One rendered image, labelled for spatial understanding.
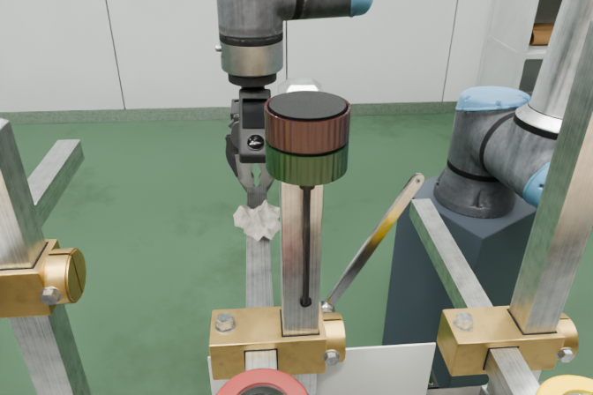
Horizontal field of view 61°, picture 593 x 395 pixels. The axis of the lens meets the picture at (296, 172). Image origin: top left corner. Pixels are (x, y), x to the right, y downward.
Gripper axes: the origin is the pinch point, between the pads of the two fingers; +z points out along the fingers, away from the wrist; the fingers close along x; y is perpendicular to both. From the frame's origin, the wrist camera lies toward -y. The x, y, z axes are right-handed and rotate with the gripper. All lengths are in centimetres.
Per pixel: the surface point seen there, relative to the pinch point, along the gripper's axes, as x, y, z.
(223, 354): 3.5, -34.7, -3.3
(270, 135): -1.5, -38.3, -28.3
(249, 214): 1.1, -11.6, -4.0
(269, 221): -1.7, -13.5, -4.0
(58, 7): 108, 228, 14
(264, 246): -0.8, -18.1, -3.4
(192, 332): 23, 50, 83
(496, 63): -139, 206, 44
